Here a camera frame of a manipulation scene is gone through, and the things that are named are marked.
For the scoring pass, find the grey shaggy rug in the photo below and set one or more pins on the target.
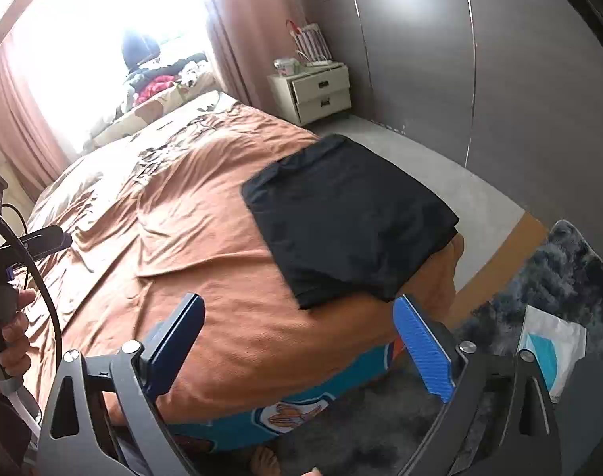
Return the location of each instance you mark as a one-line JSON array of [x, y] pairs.
[[569, 267]]

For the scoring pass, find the striped gift bag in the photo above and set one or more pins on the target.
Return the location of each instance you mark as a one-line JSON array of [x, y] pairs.
[[311, 42]]

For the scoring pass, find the pink curtain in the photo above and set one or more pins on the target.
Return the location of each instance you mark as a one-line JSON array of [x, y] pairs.
[[247, 29], [19, 124]]

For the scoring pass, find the brown blanket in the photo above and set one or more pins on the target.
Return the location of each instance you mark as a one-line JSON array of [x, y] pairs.
[[182, 238]]

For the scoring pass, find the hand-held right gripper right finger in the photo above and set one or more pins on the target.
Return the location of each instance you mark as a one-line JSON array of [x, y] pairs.
[[425, 352]]

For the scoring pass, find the grey wardrobe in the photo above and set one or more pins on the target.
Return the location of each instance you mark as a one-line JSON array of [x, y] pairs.
[[430, 59]]

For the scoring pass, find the black pants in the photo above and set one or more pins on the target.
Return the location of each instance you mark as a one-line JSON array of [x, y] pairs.
[[346, 218]]

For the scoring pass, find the person's foot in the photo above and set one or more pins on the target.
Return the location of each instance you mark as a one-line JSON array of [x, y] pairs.
[[267, 461]]

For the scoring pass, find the long dark hanging garment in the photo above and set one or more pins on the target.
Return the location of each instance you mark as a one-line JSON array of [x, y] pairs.
[[140, 49]]

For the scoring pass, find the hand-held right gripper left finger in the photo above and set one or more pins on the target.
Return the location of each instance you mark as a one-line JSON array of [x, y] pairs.
[[177, 342]]

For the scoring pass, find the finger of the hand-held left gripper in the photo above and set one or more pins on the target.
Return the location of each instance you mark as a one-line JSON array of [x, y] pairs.
[[48, 242]]

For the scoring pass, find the white and teal bag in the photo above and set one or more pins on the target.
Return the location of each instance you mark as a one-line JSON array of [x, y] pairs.
[[549, 352]]

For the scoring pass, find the white nightstand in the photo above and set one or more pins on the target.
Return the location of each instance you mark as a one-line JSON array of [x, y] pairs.
[[316, 94]]

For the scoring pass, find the blue cartoon bed sheet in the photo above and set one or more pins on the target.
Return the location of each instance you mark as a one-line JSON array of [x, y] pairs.
[[291, 411]]

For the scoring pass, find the bear printed cushion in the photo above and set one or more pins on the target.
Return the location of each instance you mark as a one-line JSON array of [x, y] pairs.
[[133, 119]]

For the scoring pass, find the red cloth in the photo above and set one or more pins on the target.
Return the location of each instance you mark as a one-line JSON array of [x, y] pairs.
[[155, 89]]

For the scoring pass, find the person's left hand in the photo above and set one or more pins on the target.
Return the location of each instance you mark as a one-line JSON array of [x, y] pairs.
[[14, 347]]

